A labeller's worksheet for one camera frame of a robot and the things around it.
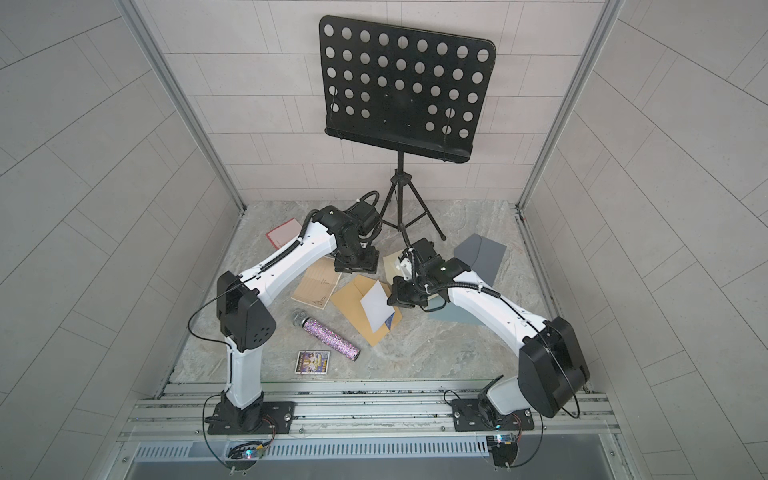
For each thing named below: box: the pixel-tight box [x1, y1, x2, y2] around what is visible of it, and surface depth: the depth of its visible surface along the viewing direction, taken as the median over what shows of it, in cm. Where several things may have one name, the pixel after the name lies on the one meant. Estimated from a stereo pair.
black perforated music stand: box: [319, 15, 497, 249], surface depth 67 cm
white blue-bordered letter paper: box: [360, 280, 395, 333], surface depth 83 cm
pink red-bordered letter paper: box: [266, 217, 302, 250], surface depth 111 cm
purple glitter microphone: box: [292, 308, 361, 361], surface depth 84 cm
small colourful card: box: [294, 350, 331, 375], surface depth 80 cm
